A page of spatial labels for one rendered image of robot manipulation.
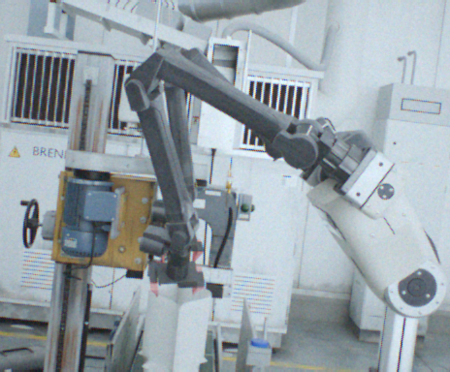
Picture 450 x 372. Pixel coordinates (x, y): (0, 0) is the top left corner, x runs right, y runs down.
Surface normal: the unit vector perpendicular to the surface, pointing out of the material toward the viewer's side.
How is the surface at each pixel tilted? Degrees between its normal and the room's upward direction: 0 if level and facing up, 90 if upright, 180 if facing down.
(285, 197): 90
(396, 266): 115
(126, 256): 90
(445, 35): 90
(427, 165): 90
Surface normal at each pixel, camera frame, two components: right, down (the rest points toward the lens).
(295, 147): -0.29, 0.46
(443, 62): 0.02, 0.06
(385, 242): 0.32, 0.51
